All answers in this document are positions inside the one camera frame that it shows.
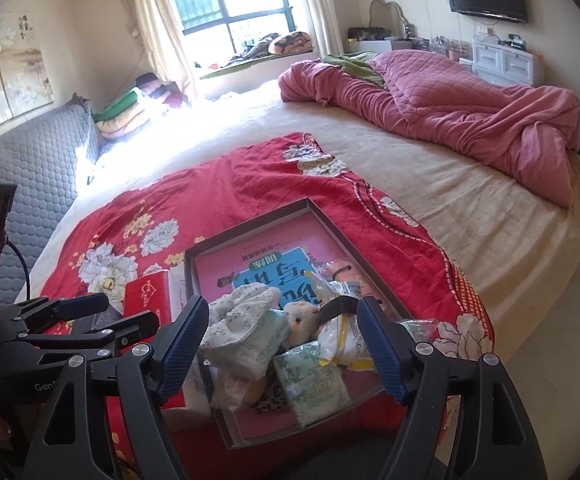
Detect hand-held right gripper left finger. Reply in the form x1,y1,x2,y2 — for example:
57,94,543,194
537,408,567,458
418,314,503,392
20,295,211,480

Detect pink quilt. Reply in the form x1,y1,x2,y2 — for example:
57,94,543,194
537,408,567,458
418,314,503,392
277,50,580,208

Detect grey quilted headboard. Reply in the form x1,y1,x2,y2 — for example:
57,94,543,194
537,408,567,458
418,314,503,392
0,102,100,306

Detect white floral cloth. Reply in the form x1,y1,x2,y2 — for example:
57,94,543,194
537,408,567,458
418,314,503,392
201,284,291,381

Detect patterned cushion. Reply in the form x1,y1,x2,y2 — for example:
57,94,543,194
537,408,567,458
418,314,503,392
268,31,313,56

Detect red floral blanket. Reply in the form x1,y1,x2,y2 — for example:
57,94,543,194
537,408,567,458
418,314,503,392
14,131,496,480

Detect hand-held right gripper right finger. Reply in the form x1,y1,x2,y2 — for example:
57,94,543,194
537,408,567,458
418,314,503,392
357,296,541,480

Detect stack of folded blankets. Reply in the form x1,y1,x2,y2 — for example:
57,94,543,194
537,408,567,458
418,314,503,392
92,72,191,143

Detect heart-shaped mirror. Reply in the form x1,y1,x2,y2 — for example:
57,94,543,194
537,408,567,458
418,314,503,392
368,0,413,41

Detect white drawer cabinet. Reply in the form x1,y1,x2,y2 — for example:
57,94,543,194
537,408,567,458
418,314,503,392
471,35,546,87

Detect bed with cream sheet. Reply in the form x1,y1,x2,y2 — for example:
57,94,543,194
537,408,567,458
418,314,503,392
14,80,580,361

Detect clear bag with cream puff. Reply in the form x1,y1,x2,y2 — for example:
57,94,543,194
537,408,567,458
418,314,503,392
210,372,271,413

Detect red tissue pack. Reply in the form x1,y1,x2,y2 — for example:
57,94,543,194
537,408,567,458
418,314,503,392
124,270,211,411

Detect pink pouch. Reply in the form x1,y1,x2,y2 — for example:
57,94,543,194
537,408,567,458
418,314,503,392
327,258,371,301

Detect floral wall painting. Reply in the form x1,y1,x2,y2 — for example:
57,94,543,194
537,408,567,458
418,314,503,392
0,7,55,146

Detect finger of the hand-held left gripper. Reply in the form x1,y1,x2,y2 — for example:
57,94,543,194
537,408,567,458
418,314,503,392
0,292,110,333
22,310,159,358

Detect dark purple box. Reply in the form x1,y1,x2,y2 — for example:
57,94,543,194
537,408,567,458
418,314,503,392
72,307,125,331

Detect grey cardboard box tray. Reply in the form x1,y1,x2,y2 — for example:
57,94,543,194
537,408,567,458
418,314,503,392
184,198,421,451

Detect dark clothes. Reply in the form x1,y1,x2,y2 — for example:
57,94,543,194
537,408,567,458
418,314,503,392
225,32,281,63

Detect black cable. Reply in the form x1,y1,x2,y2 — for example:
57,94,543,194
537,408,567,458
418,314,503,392
4,239,33,303

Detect pink book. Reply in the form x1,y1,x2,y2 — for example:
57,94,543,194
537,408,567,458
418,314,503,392
192,232,371,441

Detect pale green tissue packet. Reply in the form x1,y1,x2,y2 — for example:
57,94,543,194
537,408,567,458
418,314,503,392
275,345,353,428

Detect green cloth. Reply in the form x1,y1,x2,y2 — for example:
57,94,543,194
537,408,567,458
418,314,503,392
322,52,388,88

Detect black storage box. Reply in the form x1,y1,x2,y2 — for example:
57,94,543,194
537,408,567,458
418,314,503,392
347,26,391,43

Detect cream bunny plush purple dress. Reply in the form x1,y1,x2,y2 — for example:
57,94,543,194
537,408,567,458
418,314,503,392
284,305,323,348

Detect cream curtain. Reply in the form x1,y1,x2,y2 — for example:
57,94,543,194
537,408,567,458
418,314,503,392
127,0,201,106
295,0,345,58

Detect green sill mat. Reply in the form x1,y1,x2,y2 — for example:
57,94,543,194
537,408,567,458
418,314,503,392
200,50,315,81

